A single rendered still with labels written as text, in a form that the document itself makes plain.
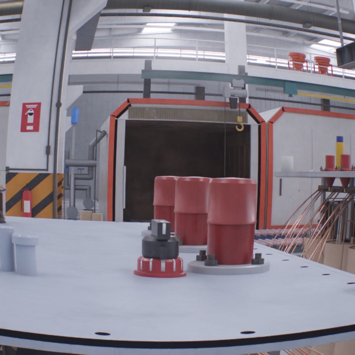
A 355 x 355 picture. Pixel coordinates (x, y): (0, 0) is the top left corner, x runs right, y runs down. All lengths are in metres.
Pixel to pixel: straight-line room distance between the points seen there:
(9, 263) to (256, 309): 0.37
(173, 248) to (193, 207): 0.37
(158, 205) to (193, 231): 0.34
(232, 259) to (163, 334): 0.47
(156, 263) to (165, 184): 0.72
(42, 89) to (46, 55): 0.58
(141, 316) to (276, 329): 0.15
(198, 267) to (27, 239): 0.27
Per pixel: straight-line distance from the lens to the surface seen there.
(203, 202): 1.41
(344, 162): 3.79
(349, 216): 4.09
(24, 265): 0.96
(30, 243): 0.96
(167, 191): 1.74
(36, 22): 11.95
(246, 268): 1.07
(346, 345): 3.69
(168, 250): 1.04
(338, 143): 4.79
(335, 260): 3.98
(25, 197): 11.52
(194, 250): 1.39
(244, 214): 1.09
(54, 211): 11.61
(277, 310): 0.76
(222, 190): 1.09
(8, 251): 0.99
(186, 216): 1.41
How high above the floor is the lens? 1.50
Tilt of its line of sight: level
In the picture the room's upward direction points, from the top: 1 degrees clockwise
